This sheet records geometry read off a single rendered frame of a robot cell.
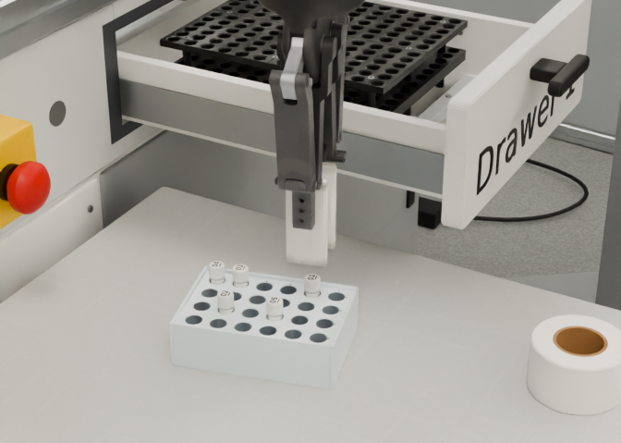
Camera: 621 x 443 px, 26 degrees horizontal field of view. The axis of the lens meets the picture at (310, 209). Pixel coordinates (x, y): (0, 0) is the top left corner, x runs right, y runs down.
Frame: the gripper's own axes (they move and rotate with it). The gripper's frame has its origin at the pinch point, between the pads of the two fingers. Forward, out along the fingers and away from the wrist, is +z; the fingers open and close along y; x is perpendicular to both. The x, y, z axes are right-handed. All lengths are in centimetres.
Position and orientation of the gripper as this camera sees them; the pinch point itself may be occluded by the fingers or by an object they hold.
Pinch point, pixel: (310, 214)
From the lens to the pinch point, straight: 99.2
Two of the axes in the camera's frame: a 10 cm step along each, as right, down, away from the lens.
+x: 9.7, 1.2, -2.2
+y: -2.5, 4.7, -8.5
